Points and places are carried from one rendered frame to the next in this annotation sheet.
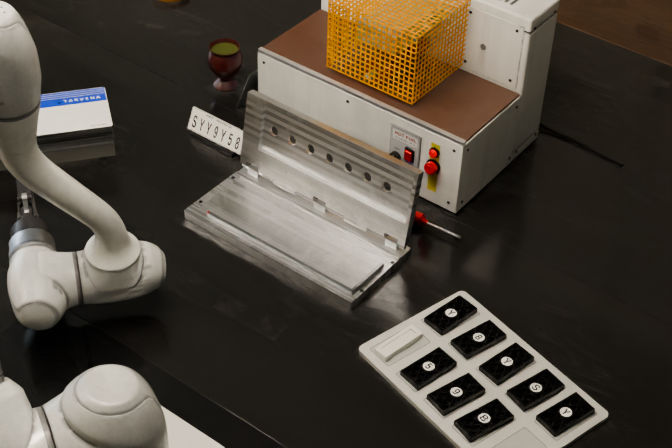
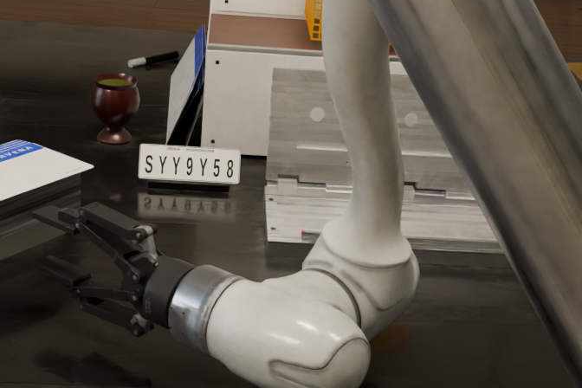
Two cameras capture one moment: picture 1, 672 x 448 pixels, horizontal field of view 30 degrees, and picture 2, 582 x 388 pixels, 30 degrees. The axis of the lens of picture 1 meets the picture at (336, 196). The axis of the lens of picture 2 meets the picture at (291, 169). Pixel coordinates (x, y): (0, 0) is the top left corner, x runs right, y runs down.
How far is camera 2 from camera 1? 1.86 m
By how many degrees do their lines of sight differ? 39
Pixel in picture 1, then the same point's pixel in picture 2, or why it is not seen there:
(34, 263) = (284, 293)
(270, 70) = (228, 70)
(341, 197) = (442, 164)
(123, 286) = (404, 293)
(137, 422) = not seen: outside the picture
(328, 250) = (473, 226)
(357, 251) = not seen: hidden behind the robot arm
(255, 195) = (320, 207)
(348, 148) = not seen: hidden behind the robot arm
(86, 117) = (45, 167)
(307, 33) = (234, 29)
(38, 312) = (355, 358)
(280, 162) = (337, 152)
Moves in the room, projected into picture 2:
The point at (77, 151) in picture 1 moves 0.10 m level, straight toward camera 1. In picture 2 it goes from (38, 228) to (89, 251)
